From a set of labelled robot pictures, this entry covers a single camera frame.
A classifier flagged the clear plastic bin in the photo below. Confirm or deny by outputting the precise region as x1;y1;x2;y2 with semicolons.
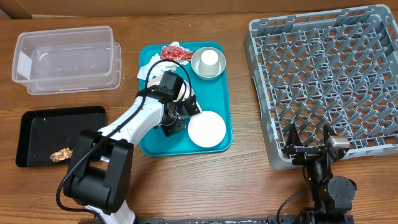
12;26;122;95

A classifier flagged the grey dishwasher rack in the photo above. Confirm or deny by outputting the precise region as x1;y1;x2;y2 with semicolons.
243;4;397;170

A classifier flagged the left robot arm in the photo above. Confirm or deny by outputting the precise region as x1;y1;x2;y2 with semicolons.
56;72;201;223

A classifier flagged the small pink-white bowl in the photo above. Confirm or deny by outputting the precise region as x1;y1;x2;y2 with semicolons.
188;111;226;148

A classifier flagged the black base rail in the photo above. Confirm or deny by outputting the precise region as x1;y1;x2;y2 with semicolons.
133;214;355;224

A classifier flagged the black tray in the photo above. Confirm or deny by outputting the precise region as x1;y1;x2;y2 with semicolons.
16;106;106;167

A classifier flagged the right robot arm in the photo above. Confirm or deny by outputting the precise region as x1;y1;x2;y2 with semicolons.
276;123;357;224

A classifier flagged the brown walnut food scrap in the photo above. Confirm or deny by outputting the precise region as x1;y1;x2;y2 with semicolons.
50;147;73;163

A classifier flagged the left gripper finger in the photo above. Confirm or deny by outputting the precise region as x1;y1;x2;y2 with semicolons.
182;95;201;117
161;119;186;137

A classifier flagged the large white plate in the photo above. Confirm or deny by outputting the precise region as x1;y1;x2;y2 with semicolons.
148;76;194;119

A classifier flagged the red snack wrapper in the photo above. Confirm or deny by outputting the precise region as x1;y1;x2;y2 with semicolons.
160;45;193;61

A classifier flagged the white napkin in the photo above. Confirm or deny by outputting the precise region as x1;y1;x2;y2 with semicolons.
137;41;190;82

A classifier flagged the grey-green bowl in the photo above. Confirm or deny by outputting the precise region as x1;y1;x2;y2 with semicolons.
191;47;226;80

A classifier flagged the white paper cup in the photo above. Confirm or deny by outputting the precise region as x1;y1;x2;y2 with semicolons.
198;49;219;77

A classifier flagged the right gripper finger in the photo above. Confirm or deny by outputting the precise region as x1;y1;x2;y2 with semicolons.
323;124;336;147
285;122;302;147

